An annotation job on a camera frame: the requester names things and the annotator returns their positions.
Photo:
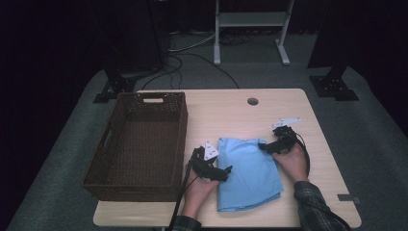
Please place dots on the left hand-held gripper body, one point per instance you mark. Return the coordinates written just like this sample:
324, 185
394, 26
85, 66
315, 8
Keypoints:
203, 165

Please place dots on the brown wicker basket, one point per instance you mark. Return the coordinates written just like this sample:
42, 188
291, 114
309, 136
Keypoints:
144, 134

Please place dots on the light blue shirt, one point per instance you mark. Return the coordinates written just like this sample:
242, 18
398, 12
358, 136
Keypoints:
250, 176

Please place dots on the white metal stand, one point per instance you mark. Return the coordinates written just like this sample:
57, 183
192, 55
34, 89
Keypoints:
251, 19

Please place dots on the black metal stand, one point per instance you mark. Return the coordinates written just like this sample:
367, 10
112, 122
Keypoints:
333, 86
117, 86

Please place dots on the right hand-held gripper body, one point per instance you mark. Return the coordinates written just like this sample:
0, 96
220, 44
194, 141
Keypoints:
287, 141

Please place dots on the person's right hand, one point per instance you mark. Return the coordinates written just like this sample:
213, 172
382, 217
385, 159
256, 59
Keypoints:
295, 165

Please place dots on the person's left hand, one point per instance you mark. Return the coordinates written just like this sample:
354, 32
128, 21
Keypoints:
198, 195

